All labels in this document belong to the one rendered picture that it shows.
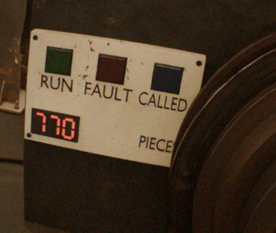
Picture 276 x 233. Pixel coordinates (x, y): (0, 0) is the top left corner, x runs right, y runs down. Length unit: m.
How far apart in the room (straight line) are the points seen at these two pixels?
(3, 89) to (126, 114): 2.84
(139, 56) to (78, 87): 0.10
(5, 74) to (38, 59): 2.79
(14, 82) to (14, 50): 0.25
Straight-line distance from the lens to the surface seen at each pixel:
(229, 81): 0.52
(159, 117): 0.68
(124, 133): 0.69
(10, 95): 3.51
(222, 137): 0.52
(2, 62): 3.45
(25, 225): 0.85
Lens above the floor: 1.40
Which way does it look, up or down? 23 degrees down
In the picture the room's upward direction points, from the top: 9 degrees clockwise
